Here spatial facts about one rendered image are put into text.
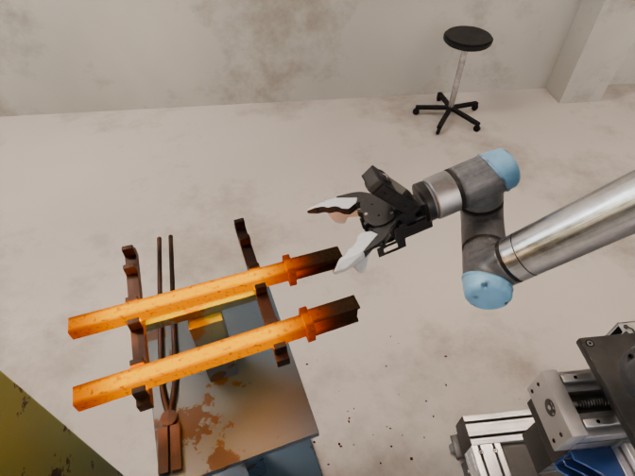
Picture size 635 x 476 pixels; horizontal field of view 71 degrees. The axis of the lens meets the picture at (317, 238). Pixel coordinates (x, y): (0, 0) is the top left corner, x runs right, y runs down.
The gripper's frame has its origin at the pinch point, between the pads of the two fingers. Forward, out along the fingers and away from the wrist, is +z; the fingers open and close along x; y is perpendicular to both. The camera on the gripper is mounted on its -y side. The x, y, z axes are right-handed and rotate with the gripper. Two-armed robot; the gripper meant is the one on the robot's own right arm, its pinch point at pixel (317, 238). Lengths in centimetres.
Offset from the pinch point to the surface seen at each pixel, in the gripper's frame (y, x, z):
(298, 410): 30.5, -13.3, 16.8
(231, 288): 2.0, -1.2, 16.8
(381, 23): 79, 216, -90
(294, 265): 4.5, 0.1, 5.6
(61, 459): 28, -4, 67
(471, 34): 87, 176, -130
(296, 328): 4.4, -11.8, 8.6
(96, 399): -2.7, -14.4, 37.7
